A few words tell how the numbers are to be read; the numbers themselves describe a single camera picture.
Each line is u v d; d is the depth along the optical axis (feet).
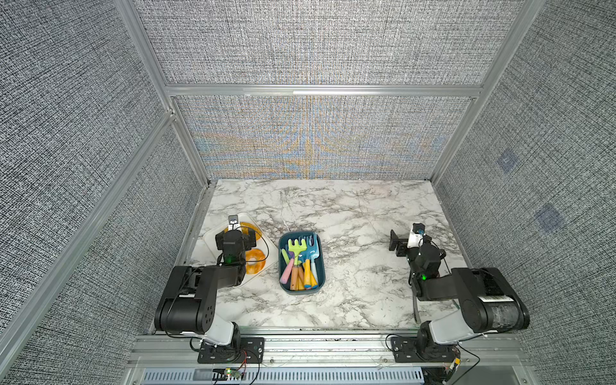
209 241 3.19
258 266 2.94
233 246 2.36
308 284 2.67
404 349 2.40
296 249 2.94
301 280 2.76
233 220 2.62
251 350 2.40
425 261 2.25
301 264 2.88
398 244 2.73
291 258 2.89
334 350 2.46
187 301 1.51
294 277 2.73
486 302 1.48
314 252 2.94
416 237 2.54
